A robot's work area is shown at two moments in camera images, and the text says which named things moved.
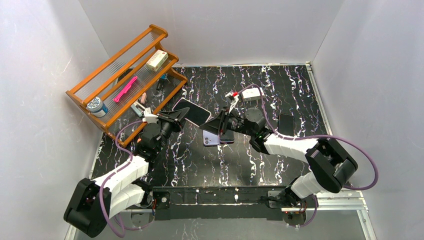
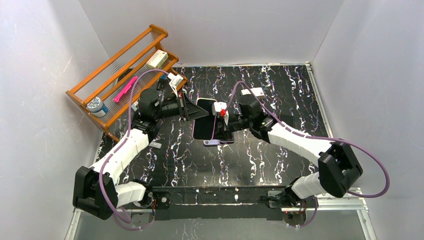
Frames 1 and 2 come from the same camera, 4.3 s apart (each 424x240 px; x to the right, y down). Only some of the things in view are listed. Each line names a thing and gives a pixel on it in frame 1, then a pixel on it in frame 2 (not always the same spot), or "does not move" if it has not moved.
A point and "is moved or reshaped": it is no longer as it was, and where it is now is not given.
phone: (196, 115) is moved or reshaped
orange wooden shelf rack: (119, 95) does not move
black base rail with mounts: (220, 203) does not move
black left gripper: (176, 122) to (184, 108)
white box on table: (252, 94) does not move
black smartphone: (228, 137) does not move
